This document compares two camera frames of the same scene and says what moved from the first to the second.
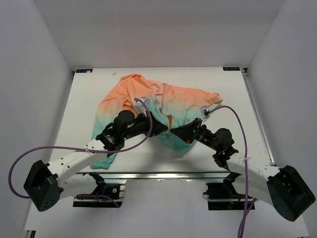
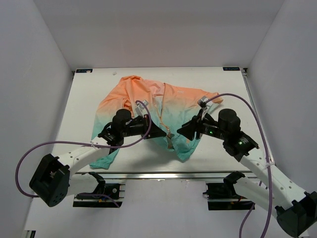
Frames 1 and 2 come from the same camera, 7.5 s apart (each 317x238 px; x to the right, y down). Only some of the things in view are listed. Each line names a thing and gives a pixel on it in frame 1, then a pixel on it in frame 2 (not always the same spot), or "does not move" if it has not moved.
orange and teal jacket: [168, 105] does not move
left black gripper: [158, 127] does not move
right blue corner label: [232, 68] does not move
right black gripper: [186, 132] -> [188, 129]
